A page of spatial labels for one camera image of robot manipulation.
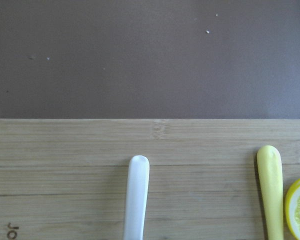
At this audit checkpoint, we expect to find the white ceramic spoon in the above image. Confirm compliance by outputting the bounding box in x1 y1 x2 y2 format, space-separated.
123 155 150 240

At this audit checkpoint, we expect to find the bamboo cutting board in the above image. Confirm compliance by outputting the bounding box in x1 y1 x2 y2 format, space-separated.
0 119 300 240

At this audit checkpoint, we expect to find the yellow plastic knife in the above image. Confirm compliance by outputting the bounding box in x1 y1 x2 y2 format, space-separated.
257 145 284 240

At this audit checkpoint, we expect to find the lower lemon slice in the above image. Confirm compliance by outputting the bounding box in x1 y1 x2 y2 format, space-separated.
285 178 300 240

